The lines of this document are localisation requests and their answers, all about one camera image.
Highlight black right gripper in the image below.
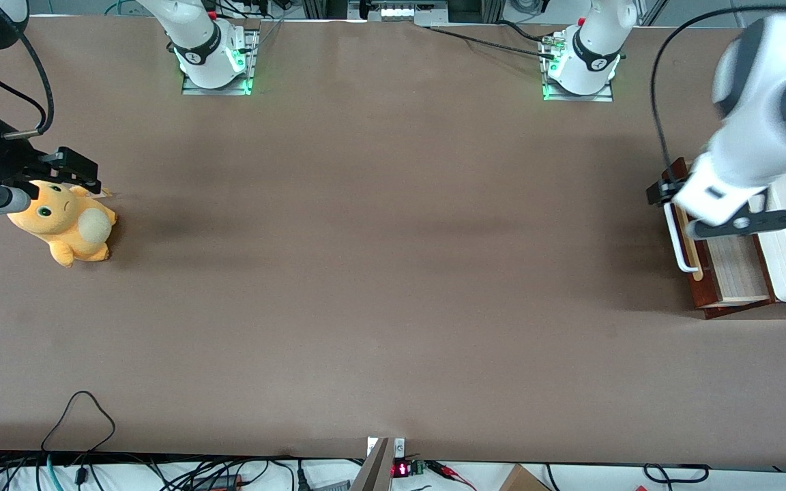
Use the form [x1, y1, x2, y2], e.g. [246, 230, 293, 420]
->
[0, 116, 102, 196]

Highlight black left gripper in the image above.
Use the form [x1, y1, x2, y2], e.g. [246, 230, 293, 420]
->
[646, 174, 688, 207]

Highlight white drawer handle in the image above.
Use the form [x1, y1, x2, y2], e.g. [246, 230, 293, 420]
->
[663, 201, 702, 275]

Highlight brown wooden drawer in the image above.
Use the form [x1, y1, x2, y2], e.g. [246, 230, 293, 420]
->
[661, 157, 777, 320]

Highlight orange plush toy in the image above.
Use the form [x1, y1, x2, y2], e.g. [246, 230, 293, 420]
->
[6, 179, 119, 268]

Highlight silver device with white lights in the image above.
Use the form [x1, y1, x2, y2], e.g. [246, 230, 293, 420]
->
[347, 0, 450, 27]

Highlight cardboard box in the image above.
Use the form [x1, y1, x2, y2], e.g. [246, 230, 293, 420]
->
[499, 464, 552, 491]

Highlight black power adapter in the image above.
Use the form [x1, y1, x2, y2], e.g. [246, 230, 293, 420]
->
[192, 474, 244, 490]

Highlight red clip leads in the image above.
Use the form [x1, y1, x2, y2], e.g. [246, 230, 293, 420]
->
[427, 461, 477, 489]

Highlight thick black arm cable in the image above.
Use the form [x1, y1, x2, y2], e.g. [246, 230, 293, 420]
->
[3, 31, 55, 140]

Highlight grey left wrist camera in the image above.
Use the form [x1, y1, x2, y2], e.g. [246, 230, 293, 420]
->
[693, 209, 786, 241]

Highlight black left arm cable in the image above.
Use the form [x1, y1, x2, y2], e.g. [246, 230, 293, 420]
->
[650, 3, 786, 183]

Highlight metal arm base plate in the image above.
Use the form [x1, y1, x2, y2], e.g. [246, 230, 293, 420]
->
[541, 33, 615, 103]
[180, 27, 259, 96]

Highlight black cable on table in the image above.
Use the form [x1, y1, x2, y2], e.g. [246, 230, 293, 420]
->
[424, 19, 561, 61]

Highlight thin black looped cable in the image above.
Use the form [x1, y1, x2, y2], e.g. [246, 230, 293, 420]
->
[40, 390, 117, 456]

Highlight black looped floor cable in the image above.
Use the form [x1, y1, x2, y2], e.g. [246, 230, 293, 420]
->
[642, 462, 712, 485]

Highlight white metal bracket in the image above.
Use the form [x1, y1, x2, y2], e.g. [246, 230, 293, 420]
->
[366, 436, 407, 459]

